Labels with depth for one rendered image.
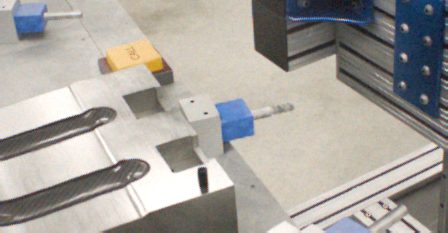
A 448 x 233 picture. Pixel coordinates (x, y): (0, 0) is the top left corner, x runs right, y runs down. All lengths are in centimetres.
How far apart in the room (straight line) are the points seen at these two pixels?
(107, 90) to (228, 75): 176
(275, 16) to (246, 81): 142
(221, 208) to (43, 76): 46
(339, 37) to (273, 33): 10
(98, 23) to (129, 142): 47
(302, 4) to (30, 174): 53
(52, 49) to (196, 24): 180
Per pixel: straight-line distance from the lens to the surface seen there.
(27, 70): 124
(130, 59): 115
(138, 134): 90
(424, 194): 190
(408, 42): 119
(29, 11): 131
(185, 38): 297
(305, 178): 228
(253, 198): 94
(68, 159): 89
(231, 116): 100
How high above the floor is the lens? 139
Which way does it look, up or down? 33 degrees down
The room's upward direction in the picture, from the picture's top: 5 degrees counter-clockwise
